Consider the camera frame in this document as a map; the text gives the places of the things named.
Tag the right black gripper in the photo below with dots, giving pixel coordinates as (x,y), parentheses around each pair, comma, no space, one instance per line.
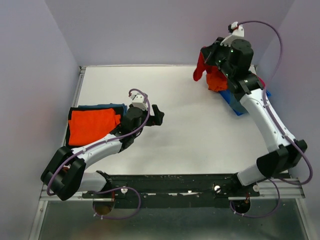
(210,51)

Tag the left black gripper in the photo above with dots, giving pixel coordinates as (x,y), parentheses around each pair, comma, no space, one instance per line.
(157,119)

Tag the red t shirt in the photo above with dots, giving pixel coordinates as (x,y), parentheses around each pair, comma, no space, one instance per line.
(202,65)

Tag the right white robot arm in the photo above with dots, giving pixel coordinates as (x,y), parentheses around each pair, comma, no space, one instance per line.
(284,150)

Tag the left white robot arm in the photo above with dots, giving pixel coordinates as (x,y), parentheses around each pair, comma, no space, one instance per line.
(65,174)

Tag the crumpled orange t shirt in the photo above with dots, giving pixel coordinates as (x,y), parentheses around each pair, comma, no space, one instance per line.
(216,81)

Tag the magenta t shirt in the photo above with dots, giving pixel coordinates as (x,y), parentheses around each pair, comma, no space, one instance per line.
(262,82)

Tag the folded black t shirt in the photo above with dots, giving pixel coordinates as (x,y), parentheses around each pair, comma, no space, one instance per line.
(68,125)

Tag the blue plastic bin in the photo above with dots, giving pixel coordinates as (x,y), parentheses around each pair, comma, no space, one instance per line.
(258,93)

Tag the grey t shirt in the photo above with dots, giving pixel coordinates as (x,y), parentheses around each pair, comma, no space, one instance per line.
(236,105)

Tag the folded teal t shirt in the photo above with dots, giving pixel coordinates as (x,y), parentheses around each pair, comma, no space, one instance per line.
(120,109)

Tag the folded orange t shirt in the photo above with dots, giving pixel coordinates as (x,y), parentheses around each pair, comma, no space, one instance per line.
(91,126)

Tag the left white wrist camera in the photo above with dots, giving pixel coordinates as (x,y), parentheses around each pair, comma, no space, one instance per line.
(138,101)

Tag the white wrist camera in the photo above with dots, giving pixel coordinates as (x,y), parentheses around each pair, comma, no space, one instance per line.
(236,31)
(138,101)

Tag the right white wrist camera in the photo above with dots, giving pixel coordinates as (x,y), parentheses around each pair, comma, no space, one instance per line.
(236,31)

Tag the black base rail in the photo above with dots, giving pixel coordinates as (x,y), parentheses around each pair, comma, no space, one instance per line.
(168,191)

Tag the aluminium frame rail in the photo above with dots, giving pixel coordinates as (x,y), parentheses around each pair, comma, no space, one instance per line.
(264,190)

